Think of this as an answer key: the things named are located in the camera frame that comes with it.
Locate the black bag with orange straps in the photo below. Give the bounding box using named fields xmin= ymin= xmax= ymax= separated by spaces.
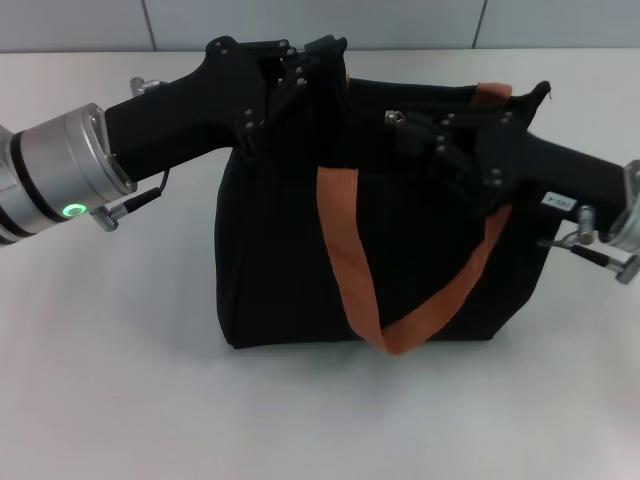
xmin=212 ymin=37 xmax=565 ymax=357

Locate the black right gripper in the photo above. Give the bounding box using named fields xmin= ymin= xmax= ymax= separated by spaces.
xmin=398 ymin=110 xmax=631 ymax=236

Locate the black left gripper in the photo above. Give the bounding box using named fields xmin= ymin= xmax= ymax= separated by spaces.
xmin=103 ymin=34 xmax=350 ymax=180

